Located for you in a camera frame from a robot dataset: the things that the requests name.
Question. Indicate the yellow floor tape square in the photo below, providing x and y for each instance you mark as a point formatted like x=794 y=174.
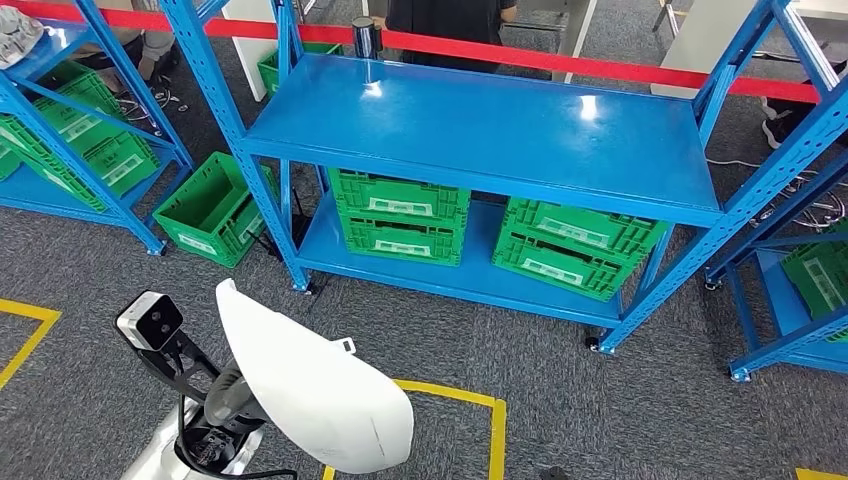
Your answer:
x=457 y=395
x=821 y=474
x=26 y=309

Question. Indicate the black router with antennas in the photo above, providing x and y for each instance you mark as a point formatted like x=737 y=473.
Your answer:
x=298 y=232

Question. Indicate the red barrier belt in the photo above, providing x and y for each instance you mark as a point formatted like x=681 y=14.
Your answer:
x=530 y=56

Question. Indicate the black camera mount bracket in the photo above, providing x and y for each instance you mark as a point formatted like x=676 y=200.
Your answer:
x=179 y=371

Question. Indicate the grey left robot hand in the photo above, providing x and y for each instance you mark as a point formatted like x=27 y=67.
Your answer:
x=228 y=397

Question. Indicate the grey moulded plastic part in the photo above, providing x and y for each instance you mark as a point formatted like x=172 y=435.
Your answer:
x=16 y=36

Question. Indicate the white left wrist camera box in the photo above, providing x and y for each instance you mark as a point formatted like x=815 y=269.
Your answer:
x=149 y=321

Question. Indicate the black barrier post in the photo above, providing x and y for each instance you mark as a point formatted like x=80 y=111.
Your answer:
x=366 y=40

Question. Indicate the white plastic shell part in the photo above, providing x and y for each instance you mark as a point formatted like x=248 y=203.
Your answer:
x=311 y=397

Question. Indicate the black robot body part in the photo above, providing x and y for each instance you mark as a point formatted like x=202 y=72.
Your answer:
x=555 y=474

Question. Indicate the chrome chair base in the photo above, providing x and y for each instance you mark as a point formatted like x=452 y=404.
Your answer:
x=142 y=109
x=821 y=212

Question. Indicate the person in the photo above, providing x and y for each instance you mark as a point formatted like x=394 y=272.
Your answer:
x=795 y=116
x=450 y=20
x=159 y=46

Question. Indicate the blue metal shelf rack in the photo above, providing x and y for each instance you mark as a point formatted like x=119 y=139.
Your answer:
x=464 y=126
x=782 y=318
x=56 y=53

